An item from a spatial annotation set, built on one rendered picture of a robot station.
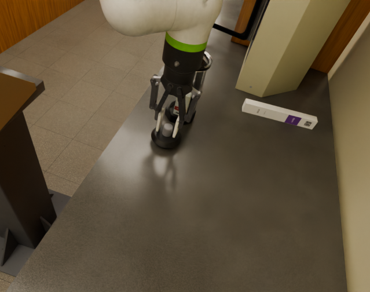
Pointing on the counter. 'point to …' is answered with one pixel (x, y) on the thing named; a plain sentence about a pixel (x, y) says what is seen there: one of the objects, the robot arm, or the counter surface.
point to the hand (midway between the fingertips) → (168, 123)
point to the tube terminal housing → (288, 44)
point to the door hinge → (257, 19)
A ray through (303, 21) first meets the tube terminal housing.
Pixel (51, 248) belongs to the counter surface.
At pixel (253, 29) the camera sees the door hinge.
